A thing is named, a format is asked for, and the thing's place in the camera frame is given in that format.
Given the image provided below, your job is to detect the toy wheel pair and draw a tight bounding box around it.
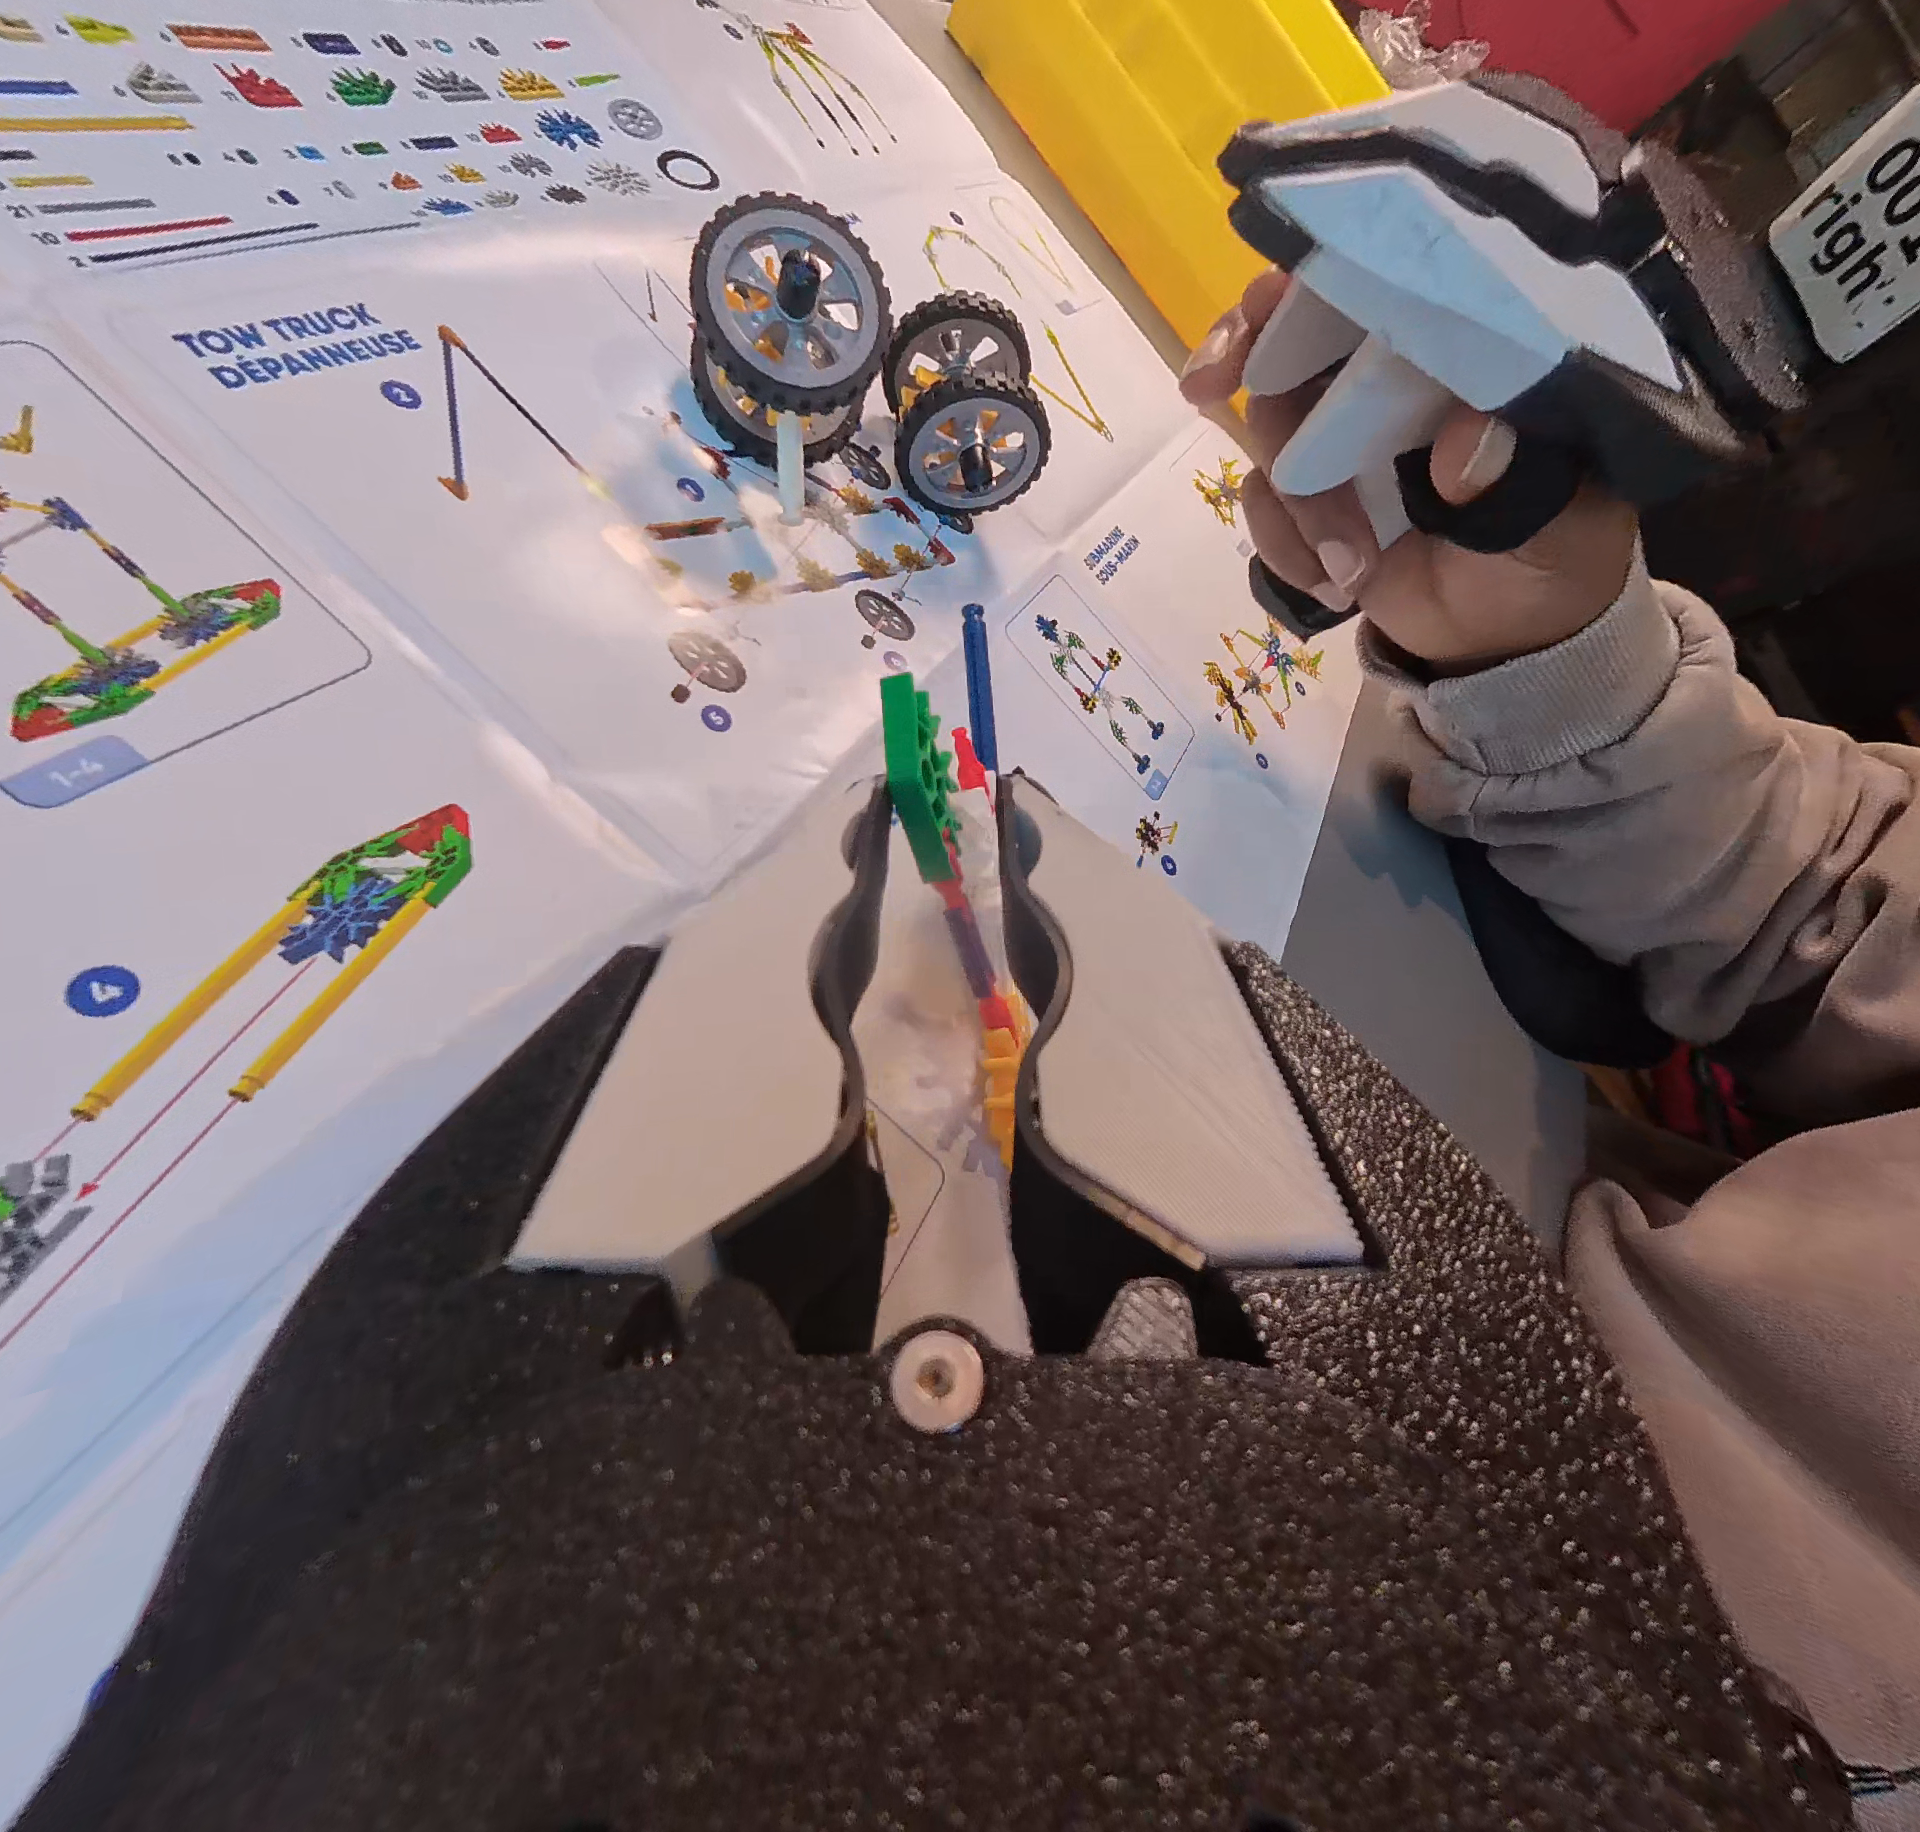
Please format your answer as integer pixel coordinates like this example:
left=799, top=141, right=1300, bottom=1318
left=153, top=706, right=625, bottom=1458
left=685, top=192, right=895, bottom=522
left=883, top=290, right=1055, bottom=522

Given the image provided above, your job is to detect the clear plastic wrap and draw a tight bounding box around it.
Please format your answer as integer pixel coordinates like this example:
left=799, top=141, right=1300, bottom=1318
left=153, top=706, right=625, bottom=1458
left=1352, top=0, right=1497, bottom=85

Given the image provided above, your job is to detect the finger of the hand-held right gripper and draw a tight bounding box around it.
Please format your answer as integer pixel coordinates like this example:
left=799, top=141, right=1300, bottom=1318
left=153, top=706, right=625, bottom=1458
left=1255, top=165, right=1689, bottom=411
left=1219, top=73, right=1607, bottom=270

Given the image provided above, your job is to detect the blue rod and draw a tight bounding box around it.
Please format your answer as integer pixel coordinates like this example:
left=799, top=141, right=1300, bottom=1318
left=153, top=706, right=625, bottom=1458
left=959, top=600, right=999, bottom=779

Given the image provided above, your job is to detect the dark cloth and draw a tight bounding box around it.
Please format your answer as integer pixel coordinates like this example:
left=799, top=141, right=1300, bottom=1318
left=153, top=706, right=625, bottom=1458
left=1442, top=839, right=1672, bottom=1073

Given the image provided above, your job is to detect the person's right hand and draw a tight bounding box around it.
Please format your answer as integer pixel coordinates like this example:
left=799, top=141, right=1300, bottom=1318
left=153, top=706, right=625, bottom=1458
left=1179, top=267, right=1651, bottom=673

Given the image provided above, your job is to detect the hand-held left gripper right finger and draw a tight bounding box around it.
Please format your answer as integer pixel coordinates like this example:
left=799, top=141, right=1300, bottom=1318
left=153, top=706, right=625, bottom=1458
left=994, top=769, right=1367, bottom=1271

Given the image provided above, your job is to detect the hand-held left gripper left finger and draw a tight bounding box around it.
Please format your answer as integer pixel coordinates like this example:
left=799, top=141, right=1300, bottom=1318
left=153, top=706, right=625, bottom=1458
left=511, top=773, right=895, bottom=1271

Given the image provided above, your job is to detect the white printed instruction sheet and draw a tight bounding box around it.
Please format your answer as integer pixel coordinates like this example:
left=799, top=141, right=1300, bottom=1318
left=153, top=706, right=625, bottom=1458
left=0, top=0, right=1363, bottom=1682

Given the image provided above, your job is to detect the white snowflake connector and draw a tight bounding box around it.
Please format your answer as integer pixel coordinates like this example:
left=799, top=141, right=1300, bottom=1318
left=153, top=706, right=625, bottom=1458
left=862, top=946, right=992, bottom=1161

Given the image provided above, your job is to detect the stack of yellow plastic bins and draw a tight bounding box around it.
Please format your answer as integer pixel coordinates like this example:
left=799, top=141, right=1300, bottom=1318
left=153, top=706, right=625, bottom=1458
left=947, top=0, right=1392, bottom=416

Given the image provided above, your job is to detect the person's right forearm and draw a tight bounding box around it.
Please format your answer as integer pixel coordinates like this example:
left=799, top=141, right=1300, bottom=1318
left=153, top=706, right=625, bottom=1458
left=1357, top=557, right=1920, bottom=1103

